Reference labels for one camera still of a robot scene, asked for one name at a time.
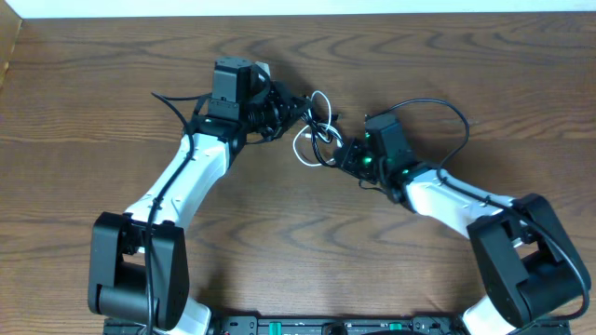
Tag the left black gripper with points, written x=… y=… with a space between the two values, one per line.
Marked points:
x=289 y=110

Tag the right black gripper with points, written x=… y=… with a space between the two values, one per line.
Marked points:
x=347 y=156

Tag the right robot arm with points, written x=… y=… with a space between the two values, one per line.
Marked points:
x=528 y=265

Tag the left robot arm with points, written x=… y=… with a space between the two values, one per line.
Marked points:
x=138 y=269

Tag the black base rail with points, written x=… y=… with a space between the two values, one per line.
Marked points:
x=252 y=325

